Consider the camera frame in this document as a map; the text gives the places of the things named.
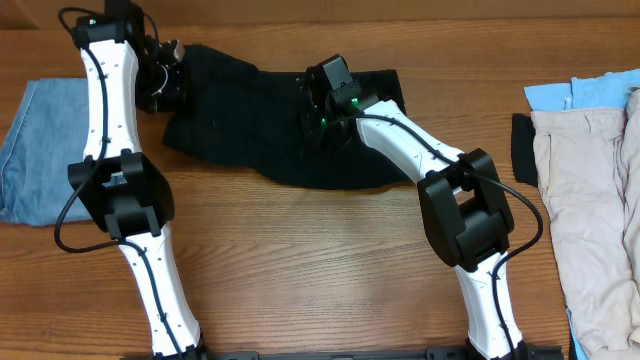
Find black shorts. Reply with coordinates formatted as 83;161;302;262
163;45;408;190

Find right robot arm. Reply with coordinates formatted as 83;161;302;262
300;55;523;359

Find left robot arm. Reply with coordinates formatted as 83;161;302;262
58;0;207;359

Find folded blue denim jeans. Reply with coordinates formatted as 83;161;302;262
1;78;89;226

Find black garment under pile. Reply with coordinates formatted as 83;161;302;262
511;113;538;187

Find beige pink trousers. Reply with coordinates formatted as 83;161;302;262
531;92;639;359

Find light blue garment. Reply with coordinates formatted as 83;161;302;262
524;69;639;112

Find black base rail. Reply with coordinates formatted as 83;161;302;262
119;344;566;360

